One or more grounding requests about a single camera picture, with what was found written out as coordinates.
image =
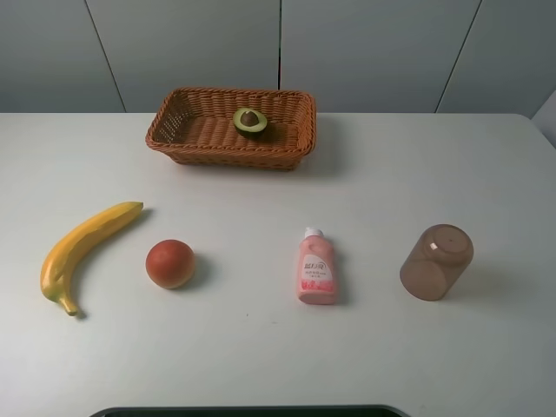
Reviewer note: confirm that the halved avocado with pit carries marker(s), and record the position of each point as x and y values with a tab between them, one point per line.
249	122

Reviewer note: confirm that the brown wicker basket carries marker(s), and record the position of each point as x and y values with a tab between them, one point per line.
194	126

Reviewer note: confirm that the pink bottle white cap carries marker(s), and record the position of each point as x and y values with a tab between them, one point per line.
316	277

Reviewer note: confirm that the red orange peach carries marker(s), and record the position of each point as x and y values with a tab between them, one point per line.
170	264

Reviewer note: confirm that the brown translucent plastic cup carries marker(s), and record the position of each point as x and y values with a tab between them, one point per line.
436	262

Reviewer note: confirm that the yellow banana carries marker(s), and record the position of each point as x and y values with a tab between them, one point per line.
62	260

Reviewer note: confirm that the black tray edge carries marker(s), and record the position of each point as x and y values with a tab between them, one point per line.
254	411

